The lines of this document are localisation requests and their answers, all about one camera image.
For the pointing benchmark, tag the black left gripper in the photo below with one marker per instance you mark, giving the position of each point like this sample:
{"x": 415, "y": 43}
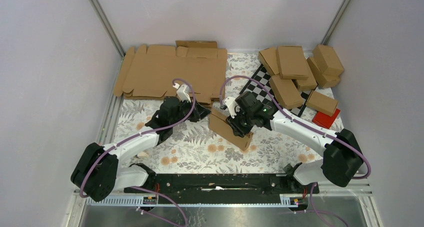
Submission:
{"x": 198, "y": 112}

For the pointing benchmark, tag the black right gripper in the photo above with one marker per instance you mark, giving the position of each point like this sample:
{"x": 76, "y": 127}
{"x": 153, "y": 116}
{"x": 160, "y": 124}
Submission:
{"x": 238, "y": 130}

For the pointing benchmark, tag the brown cardboard box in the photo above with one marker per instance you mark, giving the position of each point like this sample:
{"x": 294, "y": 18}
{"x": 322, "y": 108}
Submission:
{"x": 218, "y": 124}

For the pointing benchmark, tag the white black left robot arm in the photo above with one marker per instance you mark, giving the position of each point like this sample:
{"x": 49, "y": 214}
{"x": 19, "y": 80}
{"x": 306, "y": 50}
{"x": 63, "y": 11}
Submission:
{"x": 99, "y": 171}

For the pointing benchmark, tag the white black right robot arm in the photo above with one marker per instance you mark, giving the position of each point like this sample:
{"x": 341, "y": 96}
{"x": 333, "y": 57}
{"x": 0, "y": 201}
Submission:
{"x": 340, "y": 152}

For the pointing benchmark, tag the folded cardboard box front centre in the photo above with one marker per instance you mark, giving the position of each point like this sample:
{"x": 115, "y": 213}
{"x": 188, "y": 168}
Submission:
{"x": 286, "y": 92}

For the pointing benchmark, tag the folded cardboard box back left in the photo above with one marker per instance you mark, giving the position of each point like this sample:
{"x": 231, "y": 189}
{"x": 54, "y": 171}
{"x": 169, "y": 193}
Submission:
{"x": 268, "y": 59}

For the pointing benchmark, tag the folded cardboard box middle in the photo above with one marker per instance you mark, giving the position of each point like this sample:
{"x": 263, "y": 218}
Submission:
{"x": 308, "y": 84}

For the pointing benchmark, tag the folded cardboard box front right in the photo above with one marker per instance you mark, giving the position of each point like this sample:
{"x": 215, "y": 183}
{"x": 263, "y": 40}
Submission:
{"x": 322, "y": 103}

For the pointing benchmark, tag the folded cardboard box large top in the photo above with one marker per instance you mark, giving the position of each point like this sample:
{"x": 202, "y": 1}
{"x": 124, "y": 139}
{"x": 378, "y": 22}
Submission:
{"x": 292, "y": 64}

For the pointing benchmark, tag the red box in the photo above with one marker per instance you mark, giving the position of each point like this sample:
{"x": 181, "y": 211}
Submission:
{"x": 325, "y": 121}

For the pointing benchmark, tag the folded cardboard box lower right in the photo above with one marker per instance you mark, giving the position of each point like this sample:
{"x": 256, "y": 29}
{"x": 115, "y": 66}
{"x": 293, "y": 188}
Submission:
{"x": 323, "y": 80}

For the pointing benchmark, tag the folded cardboard box top right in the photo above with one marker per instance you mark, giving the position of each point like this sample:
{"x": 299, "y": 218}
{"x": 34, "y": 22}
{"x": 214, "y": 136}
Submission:
{"x": 327, "y": 60}

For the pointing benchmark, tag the floral patterned table mat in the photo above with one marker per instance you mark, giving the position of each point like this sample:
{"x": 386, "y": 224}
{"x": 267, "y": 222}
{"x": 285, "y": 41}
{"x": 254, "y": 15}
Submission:
{"x": 194, "y": 149}

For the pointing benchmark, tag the stack of flat cardboard sheets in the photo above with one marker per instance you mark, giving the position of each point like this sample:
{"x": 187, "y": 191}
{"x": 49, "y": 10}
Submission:
{"x": 147, "y": 72}

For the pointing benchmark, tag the black white checkerboard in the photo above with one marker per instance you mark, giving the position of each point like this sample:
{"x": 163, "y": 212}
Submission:
{"x": 262, "y": 76}

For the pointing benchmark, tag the aluminium rail frame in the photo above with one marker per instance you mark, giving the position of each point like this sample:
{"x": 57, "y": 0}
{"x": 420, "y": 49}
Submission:
{"x": 371, "y": 213}

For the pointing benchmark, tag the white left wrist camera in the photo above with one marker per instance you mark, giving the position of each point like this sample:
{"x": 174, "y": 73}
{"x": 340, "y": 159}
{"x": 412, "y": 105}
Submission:
{"x": 182, "y": 92}

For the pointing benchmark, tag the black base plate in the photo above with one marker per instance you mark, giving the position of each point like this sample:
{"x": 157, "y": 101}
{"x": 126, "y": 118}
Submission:
{"x": 227, "y": 189}

